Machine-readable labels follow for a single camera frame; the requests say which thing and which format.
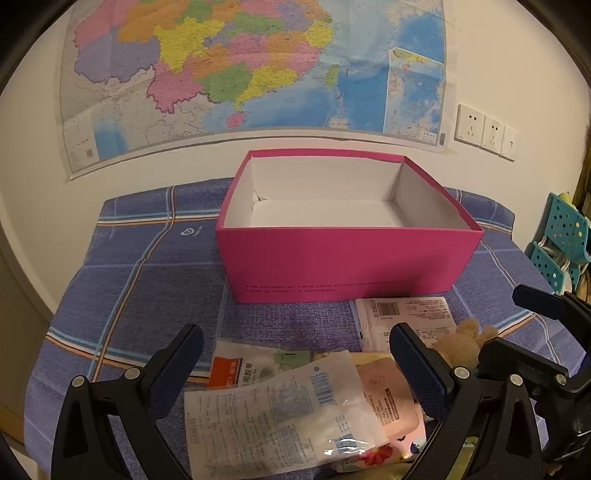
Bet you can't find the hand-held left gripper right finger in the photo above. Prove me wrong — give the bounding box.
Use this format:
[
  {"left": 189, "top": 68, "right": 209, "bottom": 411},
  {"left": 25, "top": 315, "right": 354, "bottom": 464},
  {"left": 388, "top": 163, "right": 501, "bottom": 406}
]
[{"left": 389, "top": 323, "right": 543, "bottom": 480}]

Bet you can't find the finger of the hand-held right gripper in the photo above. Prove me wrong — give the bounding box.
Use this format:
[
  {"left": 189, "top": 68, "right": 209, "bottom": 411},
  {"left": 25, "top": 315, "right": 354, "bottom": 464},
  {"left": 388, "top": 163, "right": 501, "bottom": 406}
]
[
  {"left": 478, "top": 337, "right": 570, "bottom": 394},
  {"left": 512, "top": 284, "right": 571, "bottom": 324}
]

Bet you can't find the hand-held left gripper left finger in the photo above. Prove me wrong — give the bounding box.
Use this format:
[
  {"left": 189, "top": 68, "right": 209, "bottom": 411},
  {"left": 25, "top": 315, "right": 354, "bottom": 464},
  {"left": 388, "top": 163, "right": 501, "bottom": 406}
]
[{"left": 51, "top": 323, "right": 205, "bottom": 480}]

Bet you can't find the pink packet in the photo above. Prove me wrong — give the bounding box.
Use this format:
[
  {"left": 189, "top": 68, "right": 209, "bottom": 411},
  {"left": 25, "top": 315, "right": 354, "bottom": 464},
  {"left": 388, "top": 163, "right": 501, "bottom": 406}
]
[{"left": 358, "top": 355, "right": 423, "bottom": 444}]

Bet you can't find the beige bunny plush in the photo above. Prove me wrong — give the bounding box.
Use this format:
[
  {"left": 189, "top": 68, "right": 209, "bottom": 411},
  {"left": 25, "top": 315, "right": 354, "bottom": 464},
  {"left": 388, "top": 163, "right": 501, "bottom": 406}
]
[{"left": 431, "top": 318, "right": 499, "bottom": 370}]

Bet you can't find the white barcode packet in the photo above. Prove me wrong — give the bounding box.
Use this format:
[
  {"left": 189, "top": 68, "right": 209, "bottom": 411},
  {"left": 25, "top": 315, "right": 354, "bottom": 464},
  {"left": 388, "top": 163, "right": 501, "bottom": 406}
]
[{"left": 355, "top": 296, "right": 458, "bottom": 354}]

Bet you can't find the white and red packet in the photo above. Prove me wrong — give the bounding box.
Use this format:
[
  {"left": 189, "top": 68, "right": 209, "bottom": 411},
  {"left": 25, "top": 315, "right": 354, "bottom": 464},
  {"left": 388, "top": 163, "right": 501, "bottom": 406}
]
[{"left": 208, "top": 340, "right": 282, "bottom": 393}]

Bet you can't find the floral tissue pack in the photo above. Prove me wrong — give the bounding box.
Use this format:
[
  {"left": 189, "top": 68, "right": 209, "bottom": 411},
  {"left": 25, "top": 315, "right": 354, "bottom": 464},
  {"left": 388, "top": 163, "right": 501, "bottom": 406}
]
[{"left": 330, "top": 427, "right": 444, "bottom": 474}]

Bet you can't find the large clear white packet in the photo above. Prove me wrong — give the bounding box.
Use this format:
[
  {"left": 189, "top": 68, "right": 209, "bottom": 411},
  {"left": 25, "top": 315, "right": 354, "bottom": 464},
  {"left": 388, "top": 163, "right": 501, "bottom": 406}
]
[{"left": 185, "top": 349, "right": 389, "bottom": 480}]

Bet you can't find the small green packet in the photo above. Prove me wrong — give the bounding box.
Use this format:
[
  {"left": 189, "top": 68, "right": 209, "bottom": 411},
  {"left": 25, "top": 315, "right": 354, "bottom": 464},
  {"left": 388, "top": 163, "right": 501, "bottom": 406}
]
[{"left": 273, "top": 348, "right": 315, "bottom": 370}]

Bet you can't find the pink cardboard box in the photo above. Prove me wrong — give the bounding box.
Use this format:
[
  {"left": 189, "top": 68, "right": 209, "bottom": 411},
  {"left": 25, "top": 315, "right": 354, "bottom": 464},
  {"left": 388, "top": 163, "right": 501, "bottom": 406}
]
[{"left": 215, "top": 148, "right": 485, "bottom": 304}]

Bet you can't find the teal perforated plastic rack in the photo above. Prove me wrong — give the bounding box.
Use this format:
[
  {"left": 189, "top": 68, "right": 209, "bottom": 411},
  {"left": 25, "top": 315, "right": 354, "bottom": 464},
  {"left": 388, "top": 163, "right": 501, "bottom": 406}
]
[{"left": 526, "top": 191, "right": 591, "bottom": 294}]

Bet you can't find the blue plaid blanket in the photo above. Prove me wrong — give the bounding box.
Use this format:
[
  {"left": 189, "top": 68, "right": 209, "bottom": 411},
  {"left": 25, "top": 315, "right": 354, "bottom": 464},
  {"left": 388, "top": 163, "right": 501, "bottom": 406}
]
[{"left": 23, "top": 180, "right": 568, "bottom": 480}]

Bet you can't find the beige cabinet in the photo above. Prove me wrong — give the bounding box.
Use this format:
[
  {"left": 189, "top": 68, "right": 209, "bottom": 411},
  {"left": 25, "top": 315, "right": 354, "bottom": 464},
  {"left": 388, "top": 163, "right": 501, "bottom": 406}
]
[{"left": 0, "top": 244, "right": 55, "bottom": 444}]

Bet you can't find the white wall switch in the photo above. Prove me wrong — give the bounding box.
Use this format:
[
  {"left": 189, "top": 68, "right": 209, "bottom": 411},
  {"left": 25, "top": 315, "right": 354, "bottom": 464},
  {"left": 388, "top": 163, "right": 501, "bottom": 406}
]
[{"left": 501, "top": 126, "right": 519, "bottom": 161}]

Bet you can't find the white wall socket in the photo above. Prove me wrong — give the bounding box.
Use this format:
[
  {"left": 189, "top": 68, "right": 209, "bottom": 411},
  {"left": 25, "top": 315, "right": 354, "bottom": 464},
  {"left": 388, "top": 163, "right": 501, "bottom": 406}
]
[
  {"left": 481, "top": 114, "right": 506, "bottom": 153},
  {"left": 454, "top": 104, "right": 485, "bottom": 145}
]

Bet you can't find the colourful wall map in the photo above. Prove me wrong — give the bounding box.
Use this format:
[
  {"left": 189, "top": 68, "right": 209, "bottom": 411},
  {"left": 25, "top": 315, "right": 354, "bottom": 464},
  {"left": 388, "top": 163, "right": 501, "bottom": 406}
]
[{"left": 55, "top": 0, "right": 455, "bottom": 183}]

